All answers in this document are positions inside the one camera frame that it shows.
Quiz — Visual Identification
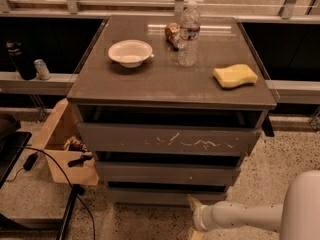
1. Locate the brown wrapped snack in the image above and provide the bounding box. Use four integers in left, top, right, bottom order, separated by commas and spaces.
165, 23, 180, 49

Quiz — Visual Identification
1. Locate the black power adapter cable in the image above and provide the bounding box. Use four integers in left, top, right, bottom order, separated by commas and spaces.
6, 145, 97, 240

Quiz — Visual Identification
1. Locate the cardboard box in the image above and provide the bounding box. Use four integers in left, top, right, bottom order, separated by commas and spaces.
32, 99, 99, 186

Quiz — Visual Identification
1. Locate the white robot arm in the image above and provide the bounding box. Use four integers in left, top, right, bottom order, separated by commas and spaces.
188, 170, 320, 240

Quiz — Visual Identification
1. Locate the grey bottom drawer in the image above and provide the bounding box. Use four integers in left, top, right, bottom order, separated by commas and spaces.
106, 187, 226, 206

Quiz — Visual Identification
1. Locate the grey middle drawer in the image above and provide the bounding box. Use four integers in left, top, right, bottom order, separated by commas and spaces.
95, 162, 241, 186

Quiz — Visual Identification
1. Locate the white bowl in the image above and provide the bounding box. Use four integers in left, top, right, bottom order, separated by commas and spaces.
108, 40, 153, 68

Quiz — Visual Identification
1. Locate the grey top drawer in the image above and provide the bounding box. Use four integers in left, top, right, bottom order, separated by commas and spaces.
78, 123, 261, 156

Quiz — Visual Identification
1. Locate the clear plastic water bottle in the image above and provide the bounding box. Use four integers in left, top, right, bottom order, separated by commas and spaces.
178, 1, 201, 67

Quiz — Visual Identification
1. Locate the black cart frame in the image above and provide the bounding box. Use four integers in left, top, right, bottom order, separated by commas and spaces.
0, 113, 86, 240

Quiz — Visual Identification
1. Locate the black tumbler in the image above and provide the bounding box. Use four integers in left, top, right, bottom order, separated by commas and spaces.
6, 40, 37, 80

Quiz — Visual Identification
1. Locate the yellow sponge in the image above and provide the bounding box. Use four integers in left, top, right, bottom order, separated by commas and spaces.
213, 64, 258, 89

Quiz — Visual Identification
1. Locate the grey drawer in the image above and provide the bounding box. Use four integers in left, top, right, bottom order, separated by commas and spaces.
78, 123, 261, 156
95, 162, 241, 186
106, 187, 226, 206

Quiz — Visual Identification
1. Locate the grey drawer cabinet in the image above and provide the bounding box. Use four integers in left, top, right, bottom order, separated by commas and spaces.
68, 16, 276, 194

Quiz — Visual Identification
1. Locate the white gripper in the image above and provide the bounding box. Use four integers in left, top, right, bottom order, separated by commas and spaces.
187, 195, 209, 240

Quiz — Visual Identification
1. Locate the silver soda can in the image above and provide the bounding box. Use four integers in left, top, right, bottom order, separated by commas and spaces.
34, 59, 51, 80

